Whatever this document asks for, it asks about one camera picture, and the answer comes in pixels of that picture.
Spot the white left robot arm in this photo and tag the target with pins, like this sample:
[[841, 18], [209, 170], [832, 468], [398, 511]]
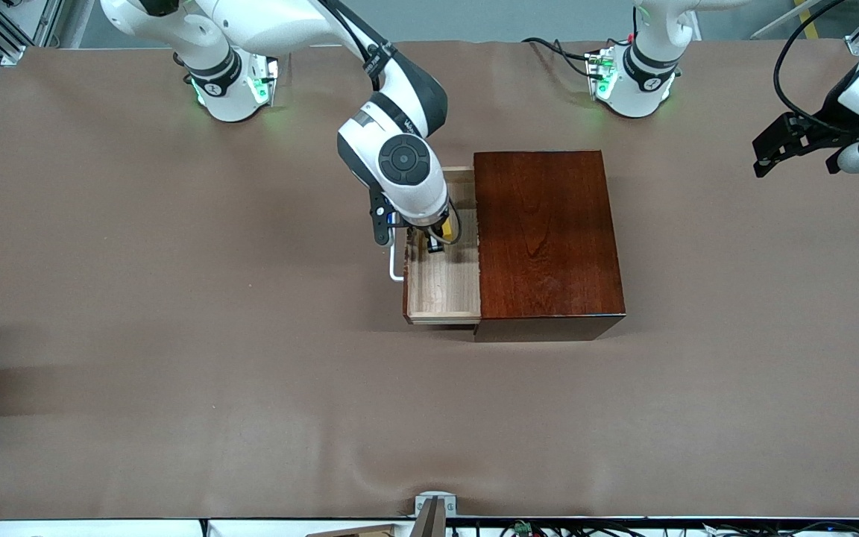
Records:
[[642, 82]]

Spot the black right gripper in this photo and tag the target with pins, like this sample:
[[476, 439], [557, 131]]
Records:
[[432, 237]]

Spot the light wood drawer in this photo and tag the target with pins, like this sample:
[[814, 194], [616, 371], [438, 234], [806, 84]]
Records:
[[444, 291]]

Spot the yellow wooden block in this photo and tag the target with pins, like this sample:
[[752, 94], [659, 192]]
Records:
[[446, 233]]

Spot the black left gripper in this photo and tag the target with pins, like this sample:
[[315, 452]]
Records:
[[816, 131]]

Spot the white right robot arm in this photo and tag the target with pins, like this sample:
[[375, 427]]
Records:
[[400, 164]]

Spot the grey metal mount bracket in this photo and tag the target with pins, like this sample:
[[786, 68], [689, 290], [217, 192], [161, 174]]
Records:
[[435, 511]]

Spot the dark brown wooden cabinet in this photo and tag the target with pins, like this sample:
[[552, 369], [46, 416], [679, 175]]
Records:
[[549, 239]]

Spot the green terminal connector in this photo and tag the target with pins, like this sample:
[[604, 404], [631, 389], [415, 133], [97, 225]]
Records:
[[523, 528]]

